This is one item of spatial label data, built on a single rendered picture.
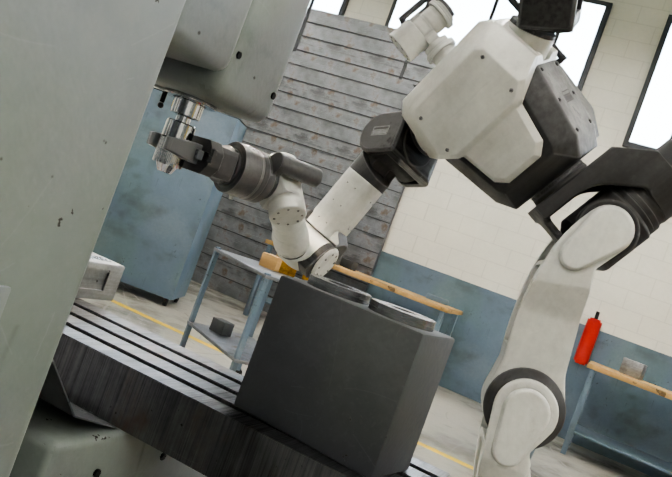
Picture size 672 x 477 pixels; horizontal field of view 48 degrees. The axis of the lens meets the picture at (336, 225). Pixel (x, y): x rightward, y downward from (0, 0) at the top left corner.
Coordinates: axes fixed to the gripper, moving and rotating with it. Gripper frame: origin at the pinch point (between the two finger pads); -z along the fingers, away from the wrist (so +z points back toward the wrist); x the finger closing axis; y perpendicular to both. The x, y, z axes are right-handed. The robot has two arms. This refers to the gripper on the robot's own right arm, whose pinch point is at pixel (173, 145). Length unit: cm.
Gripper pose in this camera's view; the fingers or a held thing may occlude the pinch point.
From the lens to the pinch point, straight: 120.4
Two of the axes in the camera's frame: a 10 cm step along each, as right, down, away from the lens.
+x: 6.4, 2.3, -7.3
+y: -3.4, 9.4, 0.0
